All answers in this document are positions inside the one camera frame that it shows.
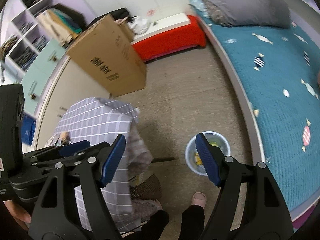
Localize grey round trash bin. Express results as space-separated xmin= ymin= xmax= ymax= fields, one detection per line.
xmin=185 ymin=131 xmax=231 ymax=183

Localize left hand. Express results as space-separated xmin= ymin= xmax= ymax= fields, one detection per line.
xmin=4 ymin=200 xmax=31 ymax=231

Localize grey checked tablecloth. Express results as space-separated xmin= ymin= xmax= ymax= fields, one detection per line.
xmin=46 ymin=97 xmax=152 ymax=233

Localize brown mesh basket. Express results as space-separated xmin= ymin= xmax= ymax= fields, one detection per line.
xmin=130 ymin=174 xmax=162 ymax=200

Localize pink slipper foot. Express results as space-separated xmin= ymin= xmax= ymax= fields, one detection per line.
xmin=191 ymin=192 xmax=207 ymax=209

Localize blue paper bag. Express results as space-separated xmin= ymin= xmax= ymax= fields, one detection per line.
xmin=21 ymin=113 xmax=36 ymax=146

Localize beige cabinet doors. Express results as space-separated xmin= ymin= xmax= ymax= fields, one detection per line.
xmin=33 ymin=56 xmax=110 ymax=149

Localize black trouser leg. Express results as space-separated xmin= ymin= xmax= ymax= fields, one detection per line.
xmin=124 ymin=204 xmax=205 ymax=239

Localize mint green drawer front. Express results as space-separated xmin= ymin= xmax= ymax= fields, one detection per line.
xmin=21 ymin=39 xmax=65 ymax=114

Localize large brown cardboard box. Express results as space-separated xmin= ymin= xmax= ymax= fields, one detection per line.
xmin=67 ymin=14 xmax=146 ymax=97

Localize teal quilted bed mattress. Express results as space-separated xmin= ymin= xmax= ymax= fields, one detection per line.
xmin=188 ymin=0 xmax=320 ymax=213

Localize white shelf unit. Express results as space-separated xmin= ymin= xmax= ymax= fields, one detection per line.
xmin=0 ymin=0 xmax=86 ymax=83

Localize red bench with white top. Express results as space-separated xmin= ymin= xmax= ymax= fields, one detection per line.
xmin=132 ymin=15 xmax=207 ymax=62

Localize white plastic bag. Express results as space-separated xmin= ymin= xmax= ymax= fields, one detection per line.
xmin=127 ymin=16 xmax=150 ymax=35

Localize grey folded blanket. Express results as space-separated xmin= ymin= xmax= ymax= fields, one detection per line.
xmin=201 ymin=0 xmax=291 ymax=29

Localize white bed frame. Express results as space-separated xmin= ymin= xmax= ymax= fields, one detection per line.
xmin=194 ymin=17 xmax=320 ymax=222

